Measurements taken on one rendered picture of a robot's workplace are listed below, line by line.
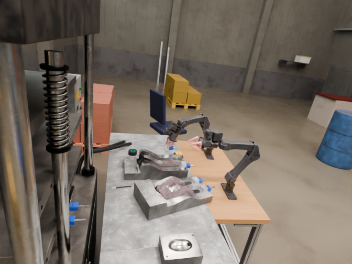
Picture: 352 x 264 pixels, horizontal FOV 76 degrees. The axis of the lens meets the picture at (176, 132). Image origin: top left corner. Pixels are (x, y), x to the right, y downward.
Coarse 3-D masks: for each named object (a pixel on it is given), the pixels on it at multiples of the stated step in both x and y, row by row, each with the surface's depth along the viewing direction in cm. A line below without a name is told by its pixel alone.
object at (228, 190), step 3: (222, 183) 187; (225, 183) 188; (222, 186) 183; (225, 186) 179; (228, 186) 175; (231, 186) 174; (225, 189) 178; (228, 189) 176; (231, 189) 175; (225, 192) 177; (228, 192) 176; (231, 192) 177; (228, 195) 173; (231, 195) 173; (234, 195) 174; (228, 198) 170; (231, 198) 170; (234, 198) 171
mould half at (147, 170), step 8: (152, 152) 197; (128, 160) 189; (152, 160) 183; (160, 160) 192; (168, 160) 193; (176, 160) 194; (128, 168) 178; (136, 168) 180; (144, 168) 173; (152, 168) 174; (160, 168) 179; (168, 168) 182; (176, 168) 183; (128, 176) 173; (136, 176) 174; (144, 176) 176; (152, 176) 177; (160, 176) 179; (168, 176) 181; (176, 176) 182; (184, 176) 184
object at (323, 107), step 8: (320, 96) 734; (328, 96) 697; (336, 96) 725; (344, 96) 754; (312, 104) 764; (320, 104) 732; (328, 104) 700; (336, 104) 679; (344, 104) 682; (312, 112) 761; (320, 112) 729; (328, 112) 698; (312, 120) 758; (320, 120) 726; (328, 120) 698
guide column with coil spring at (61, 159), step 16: (48, 64) 72; (48, 80) 74; (64, 96) 79; (48, 112) 80; (64, 144) 85; (64, 160) 87; (64, 176) 90; (64, 192) 92; (64, 208) 95; (64, 224) 98; (64, 240) 102; (64, 256) 105
